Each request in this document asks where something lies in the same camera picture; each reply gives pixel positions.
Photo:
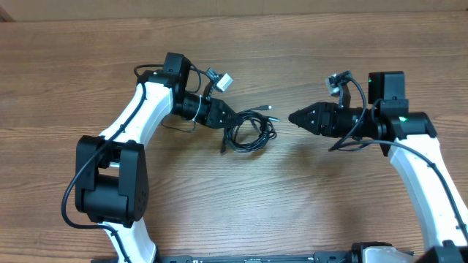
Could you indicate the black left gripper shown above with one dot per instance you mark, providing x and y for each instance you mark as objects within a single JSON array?
[{"x": 213, "y": 117}]

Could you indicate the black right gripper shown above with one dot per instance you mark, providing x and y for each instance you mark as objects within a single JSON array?
[{"x": 323, "y": 120}]

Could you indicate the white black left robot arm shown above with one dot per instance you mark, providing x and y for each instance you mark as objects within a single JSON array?
[{"x": 110, "y": 189}]

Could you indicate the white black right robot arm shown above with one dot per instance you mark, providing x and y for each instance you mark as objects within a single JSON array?
[{"x": 409, "y": 141}]

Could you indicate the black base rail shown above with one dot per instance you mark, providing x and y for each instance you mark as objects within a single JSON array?
[{"x": 256, "y": 258}]

